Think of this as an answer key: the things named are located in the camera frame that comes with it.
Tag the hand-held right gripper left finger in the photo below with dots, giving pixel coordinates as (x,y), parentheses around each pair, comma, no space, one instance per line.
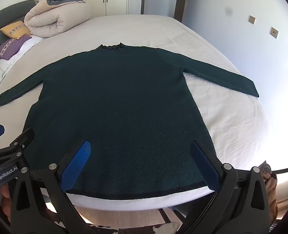
(78,163)

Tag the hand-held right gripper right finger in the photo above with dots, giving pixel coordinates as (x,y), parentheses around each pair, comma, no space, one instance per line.
(204,165)

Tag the dark green sweater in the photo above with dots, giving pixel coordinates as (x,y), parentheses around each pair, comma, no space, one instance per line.
(122,102)

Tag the brown cloth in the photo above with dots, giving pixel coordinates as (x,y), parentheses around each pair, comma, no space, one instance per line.
(270,190)

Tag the brown white cowhide rug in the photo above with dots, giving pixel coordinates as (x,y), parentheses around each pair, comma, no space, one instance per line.
(163,228)

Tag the purple patterned pillow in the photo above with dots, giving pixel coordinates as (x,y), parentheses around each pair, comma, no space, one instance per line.
(7,48)

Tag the yellow patterned pillow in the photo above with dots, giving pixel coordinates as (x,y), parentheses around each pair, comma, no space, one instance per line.
(13,30)

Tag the beige folded duvet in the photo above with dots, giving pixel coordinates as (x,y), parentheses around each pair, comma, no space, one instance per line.
(56,17)

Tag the blue grey folded blanket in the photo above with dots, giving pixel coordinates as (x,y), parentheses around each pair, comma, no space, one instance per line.
(56,0)

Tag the white bed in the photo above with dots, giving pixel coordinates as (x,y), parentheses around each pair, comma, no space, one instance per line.
(158,29)

